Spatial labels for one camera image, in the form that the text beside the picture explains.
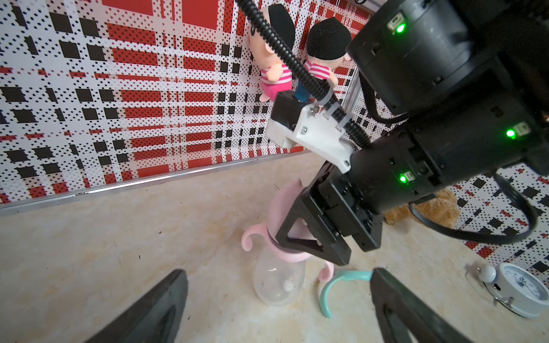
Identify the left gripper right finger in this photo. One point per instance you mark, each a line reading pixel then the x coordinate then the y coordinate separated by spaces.
pixel 401 315

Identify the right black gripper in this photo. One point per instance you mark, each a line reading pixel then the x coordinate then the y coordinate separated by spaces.
pixel 330 209

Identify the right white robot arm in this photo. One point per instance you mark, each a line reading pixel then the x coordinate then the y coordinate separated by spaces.
pixel 467 85

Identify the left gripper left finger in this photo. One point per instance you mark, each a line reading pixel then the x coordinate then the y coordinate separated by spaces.
pixel 155 317

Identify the brown teddy bear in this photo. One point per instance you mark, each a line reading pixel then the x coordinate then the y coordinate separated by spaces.
pixel 442 210

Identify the pink pig cap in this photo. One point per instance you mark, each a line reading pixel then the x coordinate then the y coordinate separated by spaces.
pixel 279 209

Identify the doll with pink pants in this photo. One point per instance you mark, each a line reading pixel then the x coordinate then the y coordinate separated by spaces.
pixel 275 76

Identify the clear baby bottle top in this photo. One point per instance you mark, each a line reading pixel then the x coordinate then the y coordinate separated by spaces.
pixel 277 283

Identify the small white alarm clock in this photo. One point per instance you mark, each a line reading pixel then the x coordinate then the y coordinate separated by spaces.
pixel 515 288

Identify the doll with blue pants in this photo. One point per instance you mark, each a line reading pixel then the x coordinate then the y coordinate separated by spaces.
pixel 326 46

